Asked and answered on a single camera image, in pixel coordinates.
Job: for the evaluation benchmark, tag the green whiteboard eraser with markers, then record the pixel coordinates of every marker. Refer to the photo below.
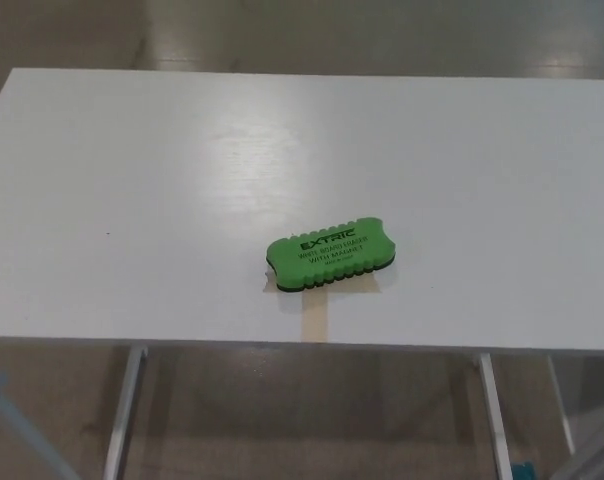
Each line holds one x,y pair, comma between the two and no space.
332,257

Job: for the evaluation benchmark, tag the short beige tape strip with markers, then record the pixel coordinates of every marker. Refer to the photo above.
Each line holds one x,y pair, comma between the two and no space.
362,286

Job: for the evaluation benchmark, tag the white table leg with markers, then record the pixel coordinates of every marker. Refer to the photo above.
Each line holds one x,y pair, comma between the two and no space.
124,415
494,420
562,405

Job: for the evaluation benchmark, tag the teal object on floor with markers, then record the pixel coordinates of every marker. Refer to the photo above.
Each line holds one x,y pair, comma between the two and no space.
524,471

